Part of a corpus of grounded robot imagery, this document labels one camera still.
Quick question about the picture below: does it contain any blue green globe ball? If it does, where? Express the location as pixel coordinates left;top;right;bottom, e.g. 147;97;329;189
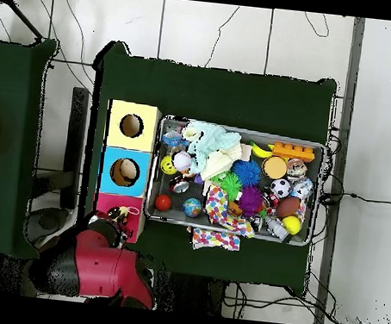
181;196;204;220

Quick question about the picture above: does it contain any yellow plush duck toy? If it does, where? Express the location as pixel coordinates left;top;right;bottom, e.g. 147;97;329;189
106;203;141;226

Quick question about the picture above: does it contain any wooden three-hole box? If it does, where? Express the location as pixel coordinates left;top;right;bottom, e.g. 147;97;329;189
88;97;164;246

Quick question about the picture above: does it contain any shallow mesh bin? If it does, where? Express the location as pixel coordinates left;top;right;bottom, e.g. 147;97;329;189
142;114;328;248

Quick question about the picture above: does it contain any white baseball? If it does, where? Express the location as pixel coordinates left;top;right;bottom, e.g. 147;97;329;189
171;149;194;172

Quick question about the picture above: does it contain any pale yellow muslin cloth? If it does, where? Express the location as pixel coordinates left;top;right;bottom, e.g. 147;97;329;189
200;140;244;184

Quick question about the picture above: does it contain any green spiky ball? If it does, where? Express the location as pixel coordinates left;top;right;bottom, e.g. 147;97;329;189
209;169;228;185
217;171;245;203

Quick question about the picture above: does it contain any teal muslin cloth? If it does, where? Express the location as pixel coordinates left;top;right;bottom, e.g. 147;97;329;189
177;119;244;178

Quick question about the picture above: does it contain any blue spiky ball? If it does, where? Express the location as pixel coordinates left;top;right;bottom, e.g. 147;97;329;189
229;157;264;189

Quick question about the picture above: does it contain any red orange ball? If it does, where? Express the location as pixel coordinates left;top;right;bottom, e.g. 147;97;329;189
153;192;173;213

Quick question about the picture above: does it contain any purple knobbly toy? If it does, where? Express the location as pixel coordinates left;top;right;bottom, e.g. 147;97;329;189
236;185;265;218

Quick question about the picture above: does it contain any dark green table cloth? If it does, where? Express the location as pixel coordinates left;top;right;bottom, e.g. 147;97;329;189
71;38;340;298

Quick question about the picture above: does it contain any orange foam disc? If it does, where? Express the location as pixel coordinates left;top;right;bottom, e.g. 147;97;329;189
259;153;289;182

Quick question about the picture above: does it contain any orange toy brick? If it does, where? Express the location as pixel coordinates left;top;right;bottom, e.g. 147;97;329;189
270;140;317;164

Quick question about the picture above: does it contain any brown toy football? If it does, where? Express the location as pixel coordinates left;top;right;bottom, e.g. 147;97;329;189
275;194;302;221

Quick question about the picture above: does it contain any plain yellow ball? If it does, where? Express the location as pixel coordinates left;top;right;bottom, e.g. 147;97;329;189
280;214;304;237

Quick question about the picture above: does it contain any black upright panel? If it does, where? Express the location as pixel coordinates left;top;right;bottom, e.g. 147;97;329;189
59;86;90;211

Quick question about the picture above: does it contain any dark green side-table cloth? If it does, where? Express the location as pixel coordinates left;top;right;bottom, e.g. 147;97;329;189
0;33;65;262

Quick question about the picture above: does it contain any black cable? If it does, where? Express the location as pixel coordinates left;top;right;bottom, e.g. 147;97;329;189
319;189;391;209

